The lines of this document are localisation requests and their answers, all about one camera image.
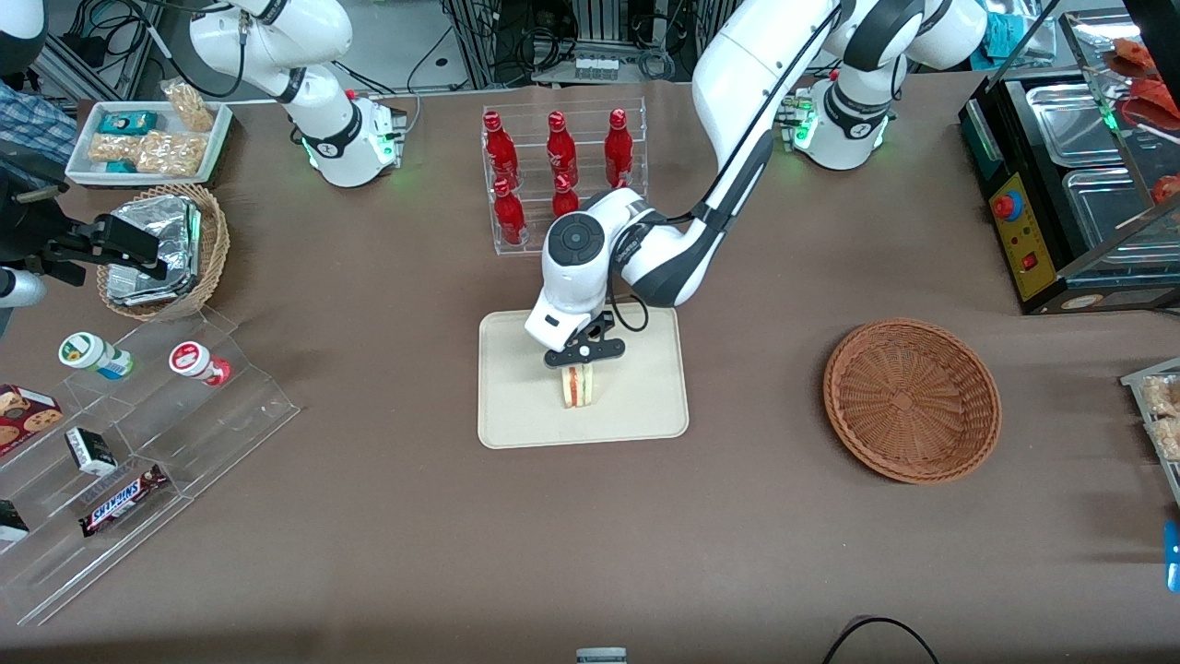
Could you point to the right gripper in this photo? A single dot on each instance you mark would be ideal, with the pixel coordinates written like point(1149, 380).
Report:
point(37, 228)

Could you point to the triangular sandwich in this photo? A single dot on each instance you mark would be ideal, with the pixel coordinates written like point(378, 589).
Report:
point(578, 387)

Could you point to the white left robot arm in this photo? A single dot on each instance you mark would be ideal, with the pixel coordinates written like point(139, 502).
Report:
point(737, 55)

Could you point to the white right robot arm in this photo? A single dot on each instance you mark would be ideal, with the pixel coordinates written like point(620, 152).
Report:
point(304, 55)

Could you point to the cream rectangular tray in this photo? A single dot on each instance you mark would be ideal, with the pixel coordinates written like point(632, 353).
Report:
point(645, 397)

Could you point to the white rectangular snack tray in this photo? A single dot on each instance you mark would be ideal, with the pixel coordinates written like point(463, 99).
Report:
point(83, 166)

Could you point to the tan deep wicker basket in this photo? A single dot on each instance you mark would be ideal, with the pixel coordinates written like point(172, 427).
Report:
point(214, 249)

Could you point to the brown round wicker basket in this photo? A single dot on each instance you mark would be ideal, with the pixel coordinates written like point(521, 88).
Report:
point(908, 401)

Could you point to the grey tray with snacks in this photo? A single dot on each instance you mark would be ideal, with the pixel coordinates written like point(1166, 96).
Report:
point(1136, 376)

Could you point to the silver foil wrapped packages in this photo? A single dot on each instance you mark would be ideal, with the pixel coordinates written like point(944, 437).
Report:
point(161, 221)

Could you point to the small teal snack box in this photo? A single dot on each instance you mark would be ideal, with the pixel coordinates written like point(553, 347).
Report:
point(120, 167)

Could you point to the green lid yogurt cup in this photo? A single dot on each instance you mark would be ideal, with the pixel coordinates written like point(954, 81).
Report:
point(92, 355)

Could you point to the clear bag of puffed snacks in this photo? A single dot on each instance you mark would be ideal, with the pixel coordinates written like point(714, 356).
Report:
point(172, 153)
point(112, 148)
point(191, 106)

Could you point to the clear acrylic bottle rack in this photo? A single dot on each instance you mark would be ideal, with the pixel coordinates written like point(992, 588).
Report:
point(516, 247)

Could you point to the red lid yogurt cup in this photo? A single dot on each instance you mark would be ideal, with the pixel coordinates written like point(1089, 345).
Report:
point(196, 361)

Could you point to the blue plaid shirt person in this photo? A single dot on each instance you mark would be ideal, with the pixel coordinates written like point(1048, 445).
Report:
point(32, 120)

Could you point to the red cola bottle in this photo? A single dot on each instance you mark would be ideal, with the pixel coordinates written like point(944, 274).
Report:
point(564, 198)
point(560, 152)
point(500, 152)
point(510, 217)
point(619, 152)

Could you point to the red cookie box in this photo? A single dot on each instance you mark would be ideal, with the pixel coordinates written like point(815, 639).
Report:
point(26, 417)

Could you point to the small black white box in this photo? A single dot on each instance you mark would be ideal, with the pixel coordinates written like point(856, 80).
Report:
point(89, 451)

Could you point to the clear acrylic stepped display stand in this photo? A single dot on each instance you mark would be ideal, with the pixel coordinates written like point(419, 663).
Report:
point(212, 433)

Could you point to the snickers chocolate bar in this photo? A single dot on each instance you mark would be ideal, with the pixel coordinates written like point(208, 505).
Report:
point(123, 501)

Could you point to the red emergency stop button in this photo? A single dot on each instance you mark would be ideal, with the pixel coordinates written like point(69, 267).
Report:
point(1008, 205)

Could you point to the black food warmer cabinet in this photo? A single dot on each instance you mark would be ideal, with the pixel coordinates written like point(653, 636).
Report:
point(991, 148)

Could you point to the teal cloth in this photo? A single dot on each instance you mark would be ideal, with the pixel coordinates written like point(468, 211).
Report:
point(1003, 35)

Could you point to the steel food pan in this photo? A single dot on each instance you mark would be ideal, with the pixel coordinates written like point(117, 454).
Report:
point(1074, 120)
point(1106, 212)

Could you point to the clear bag of rice crackers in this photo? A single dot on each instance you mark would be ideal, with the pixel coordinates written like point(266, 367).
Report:
point(1169, 438)
point(1162, 397)

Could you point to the blue plastic object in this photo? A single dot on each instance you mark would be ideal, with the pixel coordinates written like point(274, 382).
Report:
point(1173, 553)

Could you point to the orange fried food piece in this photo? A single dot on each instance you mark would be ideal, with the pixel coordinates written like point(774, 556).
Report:
point(1129, 55)

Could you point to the red fried food piece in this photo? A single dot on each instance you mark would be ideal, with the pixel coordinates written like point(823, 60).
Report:
point(1152, 97)

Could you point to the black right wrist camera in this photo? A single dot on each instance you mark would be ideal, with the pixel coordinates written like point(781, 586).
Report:
point(127, 236)

